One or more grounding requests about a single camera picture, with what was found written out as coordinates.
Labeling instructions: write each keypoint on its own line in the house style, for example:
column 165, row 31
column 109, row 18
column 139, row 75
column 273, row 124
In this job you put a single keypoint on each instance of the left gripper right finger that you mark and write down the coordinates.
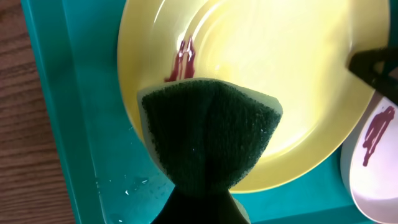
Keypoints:
column 221, row 208

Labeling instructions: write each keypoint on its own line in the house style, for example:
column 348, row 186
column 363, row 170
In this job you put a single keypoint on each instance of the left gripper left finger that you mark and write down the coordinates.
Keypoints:
column 180, row 209

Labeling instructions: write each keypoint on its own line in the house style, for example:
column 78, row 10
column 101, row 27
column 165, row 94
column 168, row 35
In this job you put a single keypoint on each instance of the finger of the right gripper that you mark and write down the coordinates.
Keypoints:
column 362, row 64

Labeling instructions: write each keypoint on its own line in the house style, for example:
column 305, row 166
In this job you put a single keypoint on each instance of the green scrubbing sponge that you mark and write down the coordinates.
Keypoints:
column 206, row 134

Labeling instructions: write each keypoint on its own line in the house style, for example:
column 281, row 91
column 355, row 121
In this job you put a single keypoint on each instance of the teal plastic tray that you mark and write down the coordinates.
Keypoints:
column 109, row 174

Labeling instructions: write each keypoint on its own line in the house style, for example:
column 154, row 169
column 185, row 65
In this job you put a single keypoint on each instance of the yellow-green plate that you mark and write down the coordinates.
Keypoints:
column 294, row 50

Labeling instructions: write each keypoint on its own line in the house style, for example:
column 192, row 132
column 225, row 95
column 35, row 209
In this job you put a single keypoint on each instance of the white pink plate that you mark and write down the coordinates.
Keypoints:
column 368, row 161

